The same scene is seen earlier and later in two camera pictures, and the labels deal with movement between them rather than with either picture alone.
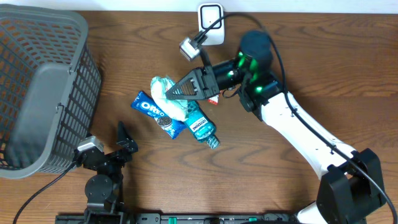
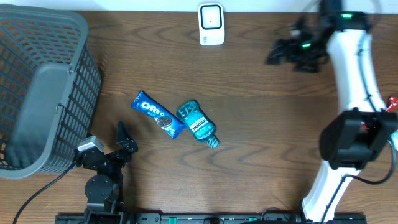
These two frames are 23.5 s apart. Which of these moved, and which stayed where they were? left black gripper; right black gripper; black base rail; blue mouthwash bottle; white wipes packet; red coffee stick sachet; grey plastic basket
Moved: right black gripper; white wipes packet; red coffee stick sachet
Stayed: grey plastic basket; left black gripper; blue mouthwash bottle; black base rail
